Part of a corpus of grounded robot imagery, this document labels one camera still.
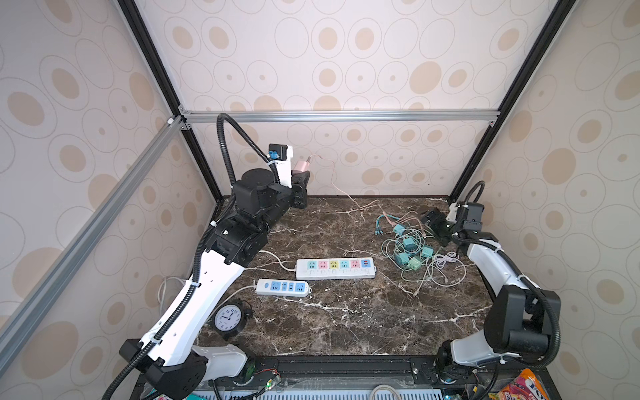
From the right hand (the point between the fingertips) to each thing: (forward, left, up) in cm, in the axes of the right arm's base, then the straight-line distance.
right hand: (435, 221), depth 88 cm
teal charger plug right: (-2, -1, -16) cm, 17 cm away
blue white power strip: (-21, +54, -14) cm, 59 cm away
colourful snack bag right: (-46, -19, -16) cm, 53 cm away
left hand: (-12, +41, +31) cm, 53 cm away
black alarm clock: (-33, +69, -14) cm, 78 cm away
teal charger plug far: (+8, +9, -15) cm, 19 cm away
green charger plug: (-9, +5, -15) cm, 18 cm away
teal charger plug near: (-7, +10, -15) cm, 19 cm away
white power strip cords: (-24, +73, -15) cm, 78 cm away
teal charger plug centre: (0, +5, -15) cm, 16 cm away
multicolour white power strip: (-13, +35, -14) cm, 40 cm away
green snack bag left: (-53, +73, -16) cm, 92 cm away
